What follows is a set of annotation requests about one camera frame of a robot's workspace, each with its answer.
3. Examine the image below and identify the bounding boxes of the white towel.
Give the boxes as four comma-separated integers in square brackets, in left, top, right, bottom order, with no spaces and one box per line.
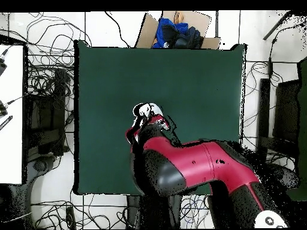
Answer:
[131,102,165,128]

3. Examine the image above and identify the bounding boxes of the white desk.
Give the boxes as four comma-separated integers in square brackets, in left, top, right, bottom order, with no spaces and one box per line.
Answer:
[0,44,25,185]

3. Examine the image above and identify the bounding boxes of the black power strip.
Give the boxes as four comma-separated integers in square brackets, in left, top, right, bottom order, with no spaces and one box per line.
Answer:
[65,205,76,229]

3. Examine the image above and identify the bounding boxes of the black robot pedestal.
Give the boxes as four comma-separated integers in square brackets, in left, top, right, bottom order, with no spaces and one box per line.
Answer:
[126,195,183,229]

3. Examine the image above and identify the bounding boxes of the black and blue cable tangle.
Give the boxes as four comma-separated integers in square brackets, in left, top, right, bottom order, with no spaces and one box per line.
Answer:
[179,193,215,229]

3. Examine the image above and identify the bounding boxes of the dark green table cloth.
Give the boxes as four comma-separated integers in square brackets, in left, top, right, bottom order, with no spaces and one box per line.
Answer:
[73,39,247,196]

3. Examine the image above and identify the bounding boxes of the brown cardboard box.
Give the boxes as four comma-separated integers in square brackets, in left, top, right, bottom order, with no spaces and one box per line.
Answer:
[134,10,222,50]

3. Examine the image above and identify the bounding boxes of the blue garment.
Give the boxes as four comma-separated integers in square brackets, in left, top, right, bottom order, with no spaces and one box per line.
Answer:
[152,17,190,49]

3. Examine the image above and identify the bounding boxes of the black labelled bar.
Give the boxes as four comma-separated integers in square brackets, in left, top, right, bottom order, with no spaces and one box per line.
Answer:
[0,115,13,131]

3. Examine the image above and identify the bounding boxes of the dark navy garment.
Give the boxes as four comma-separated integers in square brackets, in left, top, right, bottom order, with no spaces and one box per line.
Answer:
[161,23,204,49]

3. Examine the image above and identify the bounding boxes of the black device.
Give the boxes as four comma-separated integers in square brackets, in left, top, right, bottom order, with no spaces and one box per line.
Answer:
[0,49,9,76]
[0,94,29,118]

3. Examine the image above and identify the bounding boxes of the black rod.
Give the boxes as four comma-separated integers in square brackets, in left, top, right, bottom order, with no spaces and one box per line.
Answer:
[262,10,298,41]

